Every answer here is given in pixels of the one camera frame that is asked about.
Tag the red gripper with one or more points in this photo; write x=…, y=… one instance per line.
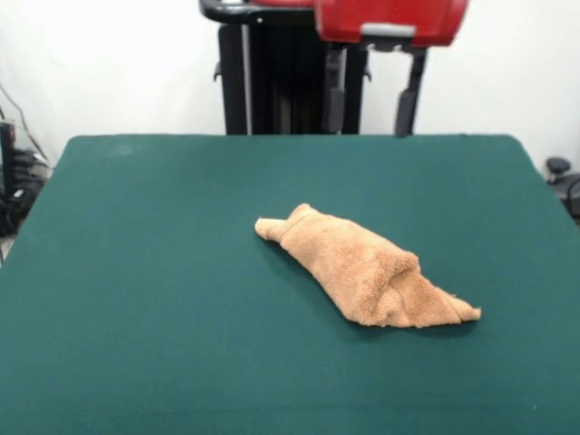
x=389, y=13

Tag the tan terry towel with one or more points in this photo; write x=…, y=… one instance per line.
x=358, y=272

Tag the dark green table cloth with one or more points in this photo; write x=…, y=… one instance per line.
x=136, y=317

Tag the black equipment heap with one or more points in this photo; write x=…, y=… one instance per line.
x=22, y=181

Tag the black box device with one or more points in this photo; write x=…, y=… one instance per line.
x=6, y=154

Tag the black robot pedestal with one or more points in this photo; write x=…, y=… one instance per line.
x=281, y=90

